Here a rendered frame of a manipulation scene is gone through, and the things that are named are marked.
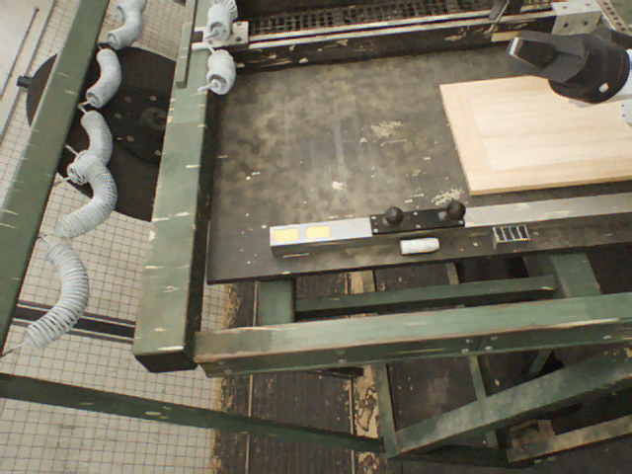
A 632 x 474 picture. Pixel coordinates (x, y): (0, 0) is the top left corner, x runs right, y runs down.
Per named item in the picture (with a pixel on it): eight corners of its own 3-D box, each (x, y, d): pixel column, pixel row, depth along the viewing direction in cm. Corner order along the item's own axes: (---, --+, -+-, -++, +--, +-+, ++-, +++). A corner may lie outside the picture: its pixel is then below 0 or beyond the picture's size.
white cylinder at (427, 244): (401, 257, 109) (437, 253, 109) (402, 249, 107) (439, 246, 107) (399, 245, 111) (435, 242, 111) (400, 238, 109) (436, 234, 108)
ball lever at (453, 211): (453, 225, 109) (469, 217, 96) (435, 226, 109) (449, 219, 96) (451, 207, 109) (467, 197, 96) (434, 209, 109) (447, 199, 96)
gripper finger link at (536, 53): (518, 33, 63) (547, 42, 67) (509, 58, 64) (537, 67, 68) (528, 34, 62) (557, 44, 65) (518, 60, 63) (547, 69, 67)
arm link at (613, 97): (549, 108, 79) (589, 117, 85) (621, 94, 70) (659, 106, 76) (552, 35, 78) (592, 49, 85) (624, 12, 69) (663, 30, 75)
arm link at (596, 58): (567, 104, 64) (615, 116, 71) (600, 24, 61) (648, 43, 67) (494, 83, 74) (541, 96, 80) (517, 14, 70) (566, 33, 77)
